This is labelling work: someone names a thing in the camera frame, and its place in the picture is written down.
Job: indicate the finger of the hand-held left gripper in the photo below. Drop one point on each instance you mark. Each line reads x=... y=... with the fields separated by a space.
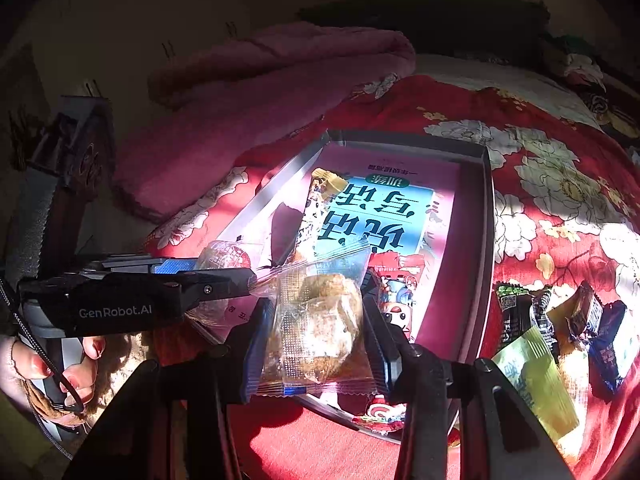
x=170 y=265
x=215 y=287

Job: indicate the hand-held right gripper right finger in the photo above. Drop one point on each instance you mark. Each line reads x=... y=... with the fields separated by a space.
x=384 y=360

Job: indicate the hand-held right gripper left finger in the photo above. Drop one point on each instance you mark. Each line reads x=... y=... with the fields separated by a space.
x=252 y=360

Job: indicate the clear checked snack wrapper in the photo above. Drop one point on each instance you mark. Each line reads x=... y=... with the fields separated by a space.
x=225 y=260

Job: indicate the clear brown pastry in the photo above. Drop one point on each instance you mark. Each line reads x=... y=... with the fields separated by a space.
x=320 y=320

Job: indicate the long yellow snack packet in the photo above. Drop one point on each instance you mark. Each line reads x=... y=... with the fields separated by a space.
x=315 y=215

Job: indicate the shallow grey cardboard box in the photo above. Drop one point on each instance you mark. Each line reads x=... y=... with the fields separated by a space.
x=477 y=260

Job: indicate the black green snack packet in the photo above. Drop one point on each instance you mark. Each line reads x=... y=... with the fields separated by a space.
x=515 y=315

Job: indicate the yellow-green snack packet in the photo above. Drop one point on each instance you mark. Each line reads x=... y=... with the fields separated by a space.
x=535 y=385

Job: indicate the blue snack packet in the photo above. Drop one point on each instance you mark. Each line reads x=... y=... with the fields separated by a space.
x=607 y=350

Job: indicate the person's left hand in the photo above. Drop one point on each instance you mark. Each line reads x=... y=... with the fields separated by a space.
x=80 y=380

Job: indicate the beige textured mat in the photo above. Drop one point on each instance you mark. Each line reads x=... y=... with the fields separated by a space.
x=125 y=355

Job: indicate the small red white candy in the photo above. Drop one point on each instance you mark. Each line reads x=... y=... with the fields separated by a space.
x=380 y=415

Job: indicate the pink book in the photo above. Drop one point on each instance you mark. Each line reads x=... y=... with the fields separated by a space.
x=435 y=240

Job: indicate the pink fleece blanket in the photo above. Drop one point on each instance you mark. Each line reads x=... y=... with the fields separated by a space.
x=250 y=110

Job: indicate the red floral blanket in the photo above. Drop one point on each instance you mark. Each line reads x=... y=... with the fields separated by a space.
x=550 y=240

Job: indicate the dark headboard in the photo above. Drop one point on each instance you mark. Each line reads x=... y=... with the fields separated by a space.
x=425 y=15

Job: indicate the dark floral cloth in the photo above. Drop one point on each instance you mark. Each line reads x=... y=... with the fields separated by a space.
x=600 y=90

